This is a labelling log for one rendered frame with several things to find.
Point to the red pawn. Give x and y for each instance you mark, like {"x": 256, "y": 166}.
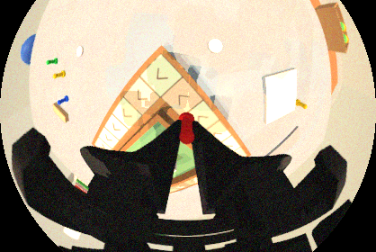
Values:
{"x": 186, "y": 135}

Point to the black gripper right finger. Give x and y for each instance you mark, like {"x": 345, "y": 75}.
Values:
{"x": 219, "y": 169}

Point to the peach flat round disc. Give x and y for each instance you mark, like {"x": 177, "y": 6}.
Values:
{"x": 215, "y": 45}
{"x": 79, "y": 51}

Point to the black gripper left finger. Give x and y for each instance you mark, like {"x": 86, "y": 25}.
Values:
{"x": 151, "y": 166}

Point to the green pawn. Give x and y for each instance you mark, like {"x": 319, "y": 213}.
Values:
{"x": 52, "y": 61}

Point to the blue pawn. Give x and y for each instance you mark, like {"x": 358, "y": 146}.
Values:
{"x": 63, "y": 100}

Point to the yellow game pawn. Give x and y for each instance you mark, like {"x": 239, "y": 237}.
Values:
{"x": 60, "y": 74}
{"x": 301, "y": 104}

